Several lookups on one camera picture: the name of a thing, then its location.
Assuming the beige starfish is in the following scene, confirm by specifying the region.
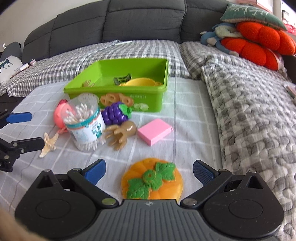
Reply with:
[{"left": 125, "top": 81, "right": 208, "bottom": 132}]
[{"left": 39, "top": 132, "right": 59, "bottom": 158}]

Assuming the pink pig toy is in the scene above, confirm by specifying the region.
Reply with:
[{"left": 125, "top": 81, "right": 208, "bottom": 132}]
[{"left": 53, "top": 99, "right": 68, "bottom": 134}]

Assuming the orange pumpkin toy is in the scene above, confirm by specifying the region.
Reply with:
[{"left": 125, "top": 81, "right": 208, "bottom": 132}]
[{"left": 121, "top": 158, "right": 183, "bottom": 201}]

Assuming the clear cotton swab jar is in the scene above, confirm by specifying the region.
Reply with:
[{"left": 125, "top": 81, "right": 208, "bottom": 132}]
[{"left": 61, "top": 93, "right": 105, "bottom": 152}]

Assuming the purple grape toy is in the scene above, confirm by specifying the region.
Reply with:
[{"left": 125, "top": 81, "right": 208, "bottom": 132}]
[{"left": 101, "top": 101, "right": 132, "bottom": 126}]

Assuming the pink sticky note block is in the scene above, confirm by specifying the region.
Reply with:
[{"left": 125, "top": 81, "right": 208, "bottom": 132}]
[{"left": 137, "top": 118, "right": 173, "bottom": 146}]

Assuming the yellow plastic bowl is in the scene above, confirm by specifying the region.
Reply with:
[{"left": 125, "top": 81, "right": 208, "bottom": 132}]
[{"left": 119, "top": 77, "right": 163, "bottom": 87}]

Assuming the white pillow with dog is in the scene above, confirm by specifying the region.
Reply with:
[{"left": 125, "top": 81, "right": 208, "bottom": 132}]
[{"left": 0, "top": 55, "right": 23, "bottom": 85}]

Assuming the light grey grid cloth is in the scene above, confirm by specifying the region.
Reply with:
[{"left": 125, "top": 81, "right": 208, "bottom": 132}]
[{"left": 0, "top": 77, "right": 224, "bottom": 216}]

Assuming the grey patterned quilt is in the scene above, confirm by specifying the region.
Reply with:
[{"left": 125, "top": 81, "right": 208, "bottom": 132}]
[{"left": 201, "top": 54, "right": 295, "bottom": 240}]

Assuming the green plastic storage box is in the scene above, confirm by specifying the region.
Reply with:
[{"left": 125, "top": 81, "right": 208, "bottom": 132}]
[{"left": 64, "top": 58, "right": 169, "bottom": 113}]

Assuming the grey checked sofa cover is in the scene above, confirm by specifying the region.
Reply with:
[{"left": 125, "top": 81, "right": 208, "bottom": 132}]
[{"left": 0, "top": 39, "right": 232, "bottom": 96}]

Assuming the dark grey sofa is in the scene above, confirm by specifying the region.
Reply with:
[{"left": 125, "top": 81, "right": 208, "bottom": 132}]
[{"left": 21, "top": 0, "right": 296, "bottom": 84}]

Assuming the lower red pumpkin cushion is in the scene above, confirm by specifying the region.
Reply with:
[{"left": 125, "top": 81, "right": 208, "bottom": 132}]
[{"left": 221, "top": 38, "right": 282, "bottom": 71}]

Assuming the red pumpkin cushion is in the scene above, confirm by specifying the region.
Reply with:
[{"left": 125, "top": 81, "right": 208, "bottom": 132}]
[
  {"left": 236, "top": 22, "right": 295, "bottom": 56},
  {"left": 221, "top": 38, "right": 282, "bottom": 71}
]

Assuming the blue plush monkey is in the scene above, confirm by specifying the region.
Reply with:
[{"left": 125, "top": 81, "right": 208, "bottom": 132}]
[{"left": 200, "top": 23, "right": 243, "bottom": 57}]

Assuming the upper red pumpkin cushion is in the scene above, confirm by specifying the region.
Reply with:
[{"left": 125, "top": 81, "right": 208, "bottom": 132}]
[{"left": 236, "top": 22, "right": 295, "bottom": 56}]

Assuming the teal leaf pattern pillow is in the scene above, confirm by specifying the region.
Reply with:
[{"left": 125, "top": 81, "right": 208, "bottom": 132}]
[{"left": 220, "top": 3, "right": 287, "bottom": 31}]

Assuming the white bookshelf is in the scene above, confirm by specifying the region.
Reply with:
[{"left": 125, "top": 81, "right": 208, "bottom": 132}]
[{"left": 255, "top": 1, "right": 295, "bottom": 35}]

